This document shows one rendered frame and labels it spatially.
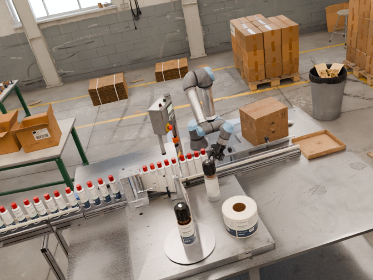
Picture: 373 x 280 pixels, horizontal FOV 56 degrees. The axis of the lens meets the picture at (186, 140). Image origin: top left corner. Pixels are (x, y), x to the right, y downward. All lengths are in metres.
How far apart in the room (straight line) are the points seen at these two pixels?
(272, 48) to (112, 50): 3.58
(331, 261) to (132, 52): 6.06
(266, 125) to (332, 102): 2.05
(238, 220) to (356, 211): 0.74
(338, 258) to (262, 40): 3.60
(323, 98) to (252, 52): 1.47
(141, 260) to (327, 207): 1.17
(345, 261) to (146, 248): 1.46
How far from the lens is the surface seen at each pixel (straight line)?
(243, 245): 2.07
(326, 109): 4.76
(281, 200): 2.38
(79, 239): 2.49
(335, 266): 2.84
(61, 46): 7.97
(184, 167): 2.49
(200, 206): 2.33
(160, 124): 2.31
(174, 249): 2.11
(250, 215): 2.02
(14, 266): 3.91
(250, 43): 5.54
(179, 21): 7.61
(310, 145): 2.88
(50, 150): 3.77
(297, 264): 2.83
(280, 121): 2.85
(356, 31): 6.01
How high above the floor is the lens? 2.45
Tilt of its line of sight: 31 degrees down
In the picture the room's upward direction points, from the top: 12 degrees counter-clockwise
